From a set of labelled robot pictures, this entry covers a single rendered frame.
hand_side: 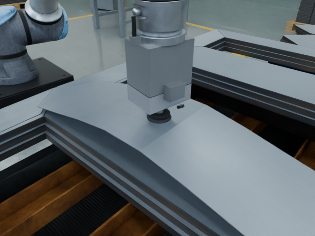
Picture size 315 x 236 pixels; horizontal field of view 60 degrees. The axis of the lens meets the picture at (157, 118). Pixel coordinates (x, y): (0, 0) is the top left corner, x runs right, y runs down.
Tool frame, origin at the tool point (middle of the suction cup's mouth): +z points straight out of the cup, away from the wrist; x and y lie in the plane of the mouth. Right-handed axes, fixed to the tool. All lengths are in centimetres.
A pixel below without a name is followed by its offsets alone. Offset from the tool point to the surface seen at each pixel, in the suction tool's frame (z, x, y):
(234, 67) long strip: 5.1, 16.1, 40.7
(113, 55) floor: 92, 259, 126
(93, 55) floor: 92, 275, 107
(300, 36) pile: 6, 23, 91
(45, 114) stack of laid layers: 5.2, 23.4, -13.7
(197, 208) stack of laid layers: 5.1, -14.9, -4.4
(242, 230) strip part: 2.0, -22.1, -4.1
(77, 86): 4.2, 30.3, -3.3
